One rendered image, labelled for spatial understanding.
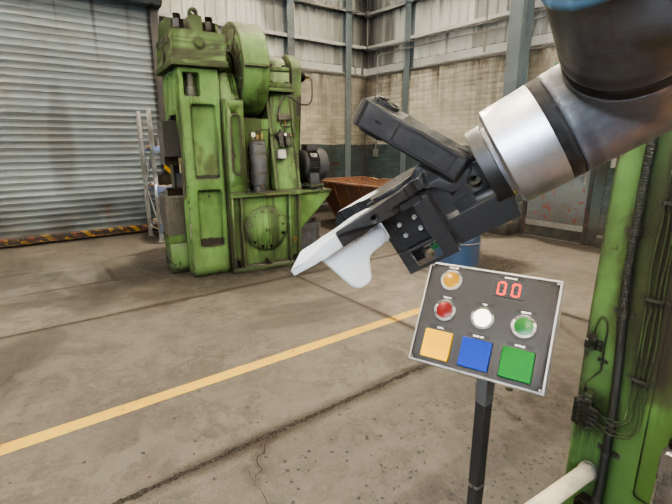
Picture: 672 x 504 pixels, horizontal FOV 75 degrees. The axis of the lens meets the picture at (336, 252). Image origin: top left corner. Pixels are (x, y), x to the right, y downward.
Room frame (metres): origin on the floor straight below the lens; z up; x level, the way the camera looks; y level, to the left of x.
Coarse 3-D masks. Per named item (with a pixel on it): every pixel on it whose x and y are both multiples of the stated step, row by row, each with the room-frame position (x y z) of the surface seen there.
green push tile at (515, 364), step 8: (504, 352) 0.97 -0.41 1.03; (512, 352) 0.97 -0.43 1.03; (520, 352) 0.96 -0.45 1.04; (528, 352) 0.95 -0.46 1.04; (504, 360) 0.96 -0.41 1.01; (512, 360) 0.96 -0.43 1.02; (520, 360) 0.95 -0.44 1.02; (528, 360) 0.94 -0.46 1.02; (504, 368) 0.95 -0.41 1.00; (512, 368) 0.95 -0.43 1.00; (520, 368) 0.94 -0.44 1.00; (528, 368) 0.93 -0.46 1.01; (504, 376) 0.95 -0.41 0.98; (512, 376) 0.94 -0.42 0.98; (520, 376) 0.93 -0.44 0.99; (528, 376) 0.92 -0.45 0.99
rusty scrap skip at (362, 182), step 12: (324, 180) 7.98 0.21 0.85; (336, 180) 8.56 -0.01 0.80; (348, 180) 8.74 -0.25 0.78; (360, 180) 8.92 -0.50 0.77; (372, 180) 8.65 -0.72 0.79; (384, 180) 8.39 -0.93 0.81; (336, 192) 7.85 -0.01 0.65; (348, 192) 7.57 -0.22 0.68; (360, 192) 7.28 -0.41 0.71; (336, 204) 8.02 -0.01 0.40; (348, 204) 7.72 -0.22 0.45; (336, 216) 8.19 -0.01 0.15
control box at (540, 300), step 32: (448, 288) 1.13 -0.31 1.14; (480, 288) 1.09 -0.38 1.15; (544, 288) 1.02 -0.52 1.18; (448, 320) 1.08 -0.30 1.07; (512, 320) 1.01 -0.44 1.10; (544, 320) 0.98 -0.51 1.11; (416, 352) 1.07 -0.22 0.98; (544, 352) 0.94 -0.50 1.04; (512, 384) 0.93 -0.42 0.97; (544, 384) 0.91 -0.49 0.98
